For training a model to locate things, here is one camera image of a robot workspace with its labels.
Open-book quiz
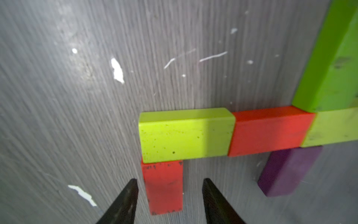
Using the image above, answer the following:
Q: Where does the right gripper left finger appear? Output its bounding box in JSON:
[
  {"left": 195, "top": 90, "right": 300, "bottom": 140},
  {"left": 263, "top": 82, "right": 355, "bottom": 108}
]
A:
[{"left": 97, "top": 178, "right": 139, "bottom": 224}]

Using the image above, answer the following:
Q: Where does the lime block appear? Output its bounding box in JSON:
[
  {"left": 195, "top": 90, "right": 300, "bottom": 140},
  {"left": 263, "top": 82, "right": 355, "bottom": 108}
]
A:
[
  {"left": 301, "top": 101, "right": 358, "bottom": 147},
  {"left": 139, "top": 108, "right": 236, "bottom": 164}
]

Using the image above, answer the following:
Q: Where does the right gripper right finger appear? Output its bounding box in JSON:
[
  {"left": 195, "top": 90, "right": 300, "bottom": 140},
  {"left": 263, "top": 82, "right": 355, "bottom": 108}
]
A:
[{"left": 202, "top": 178, "right": 246, "bottom": 224}]

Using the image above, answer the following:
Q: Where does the green block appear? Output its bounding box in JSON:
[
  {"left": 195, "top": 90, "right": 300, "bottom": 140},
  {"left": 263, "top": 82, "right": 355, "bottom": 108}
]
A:
[{"left": 292, "top": 1, "right": 358, "bottom": 113}]

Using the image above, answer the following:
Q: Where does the purple block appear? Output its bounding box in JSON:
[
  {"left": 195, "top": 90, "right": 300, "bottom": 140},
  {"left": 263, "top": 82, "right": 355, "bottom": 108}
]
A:
[{"left": 257, "top": 146, "right": 323, "bottom": 197}]

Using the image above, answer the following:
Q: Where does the red block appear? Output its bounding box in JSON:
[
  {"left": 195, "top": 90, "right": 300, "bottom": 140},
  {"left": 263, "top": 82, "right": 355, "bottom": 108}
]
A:
[
  {"left": 227, "top": 106, "right": 316, "bottom": 157},
  {"left": 141, "top": 161, "right": 183, "bottom": 216}
]

